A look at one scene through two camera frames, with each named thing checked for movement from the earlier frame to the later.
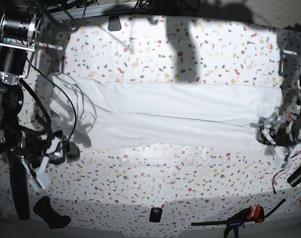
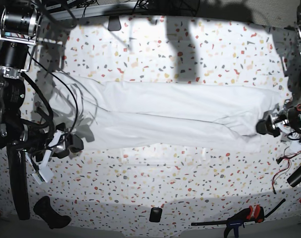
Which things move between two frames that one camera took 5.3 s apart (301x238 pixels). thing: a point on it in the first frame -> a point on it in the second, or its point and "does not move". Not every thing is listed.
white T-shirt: (135, 115) does not move
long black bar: (20, 186) does not move
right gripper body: (276, 131) -> (271, 124)
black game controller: (43, 209) does not move
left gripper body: (55, 149) -> (62, 144)
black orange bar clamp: (256, 214) does not move
